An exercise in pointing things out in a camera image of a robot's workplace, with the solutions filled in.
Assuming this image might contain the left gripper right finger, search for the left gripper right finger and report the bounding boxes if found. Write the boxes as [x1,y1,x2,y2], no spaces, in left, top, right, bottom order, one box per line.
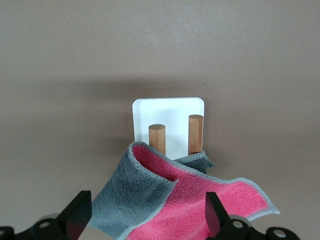
[205,191,235,238]

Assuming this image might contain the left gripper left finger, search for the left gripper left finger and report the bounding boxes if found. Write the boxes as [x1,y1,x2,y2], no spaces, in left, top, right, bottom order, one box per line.
[57,190,93,236]

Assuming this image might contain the pink and grey cloth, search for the pink and grey cloth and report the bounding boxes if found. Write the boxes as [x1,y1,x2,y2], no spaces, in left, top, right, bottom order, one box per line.
[88,141,281,240]

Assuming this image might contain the white rack base tray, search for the white rack base tray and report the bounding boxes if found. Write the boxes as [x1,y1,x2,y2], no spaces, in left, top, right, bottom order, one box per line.
[131,97,207,161]

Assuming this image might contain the brown table cover sheet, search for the brown table cover sheet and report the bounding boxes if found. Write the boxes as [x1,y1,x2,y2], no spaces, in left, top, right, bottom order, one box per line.
[0,0,320,240]

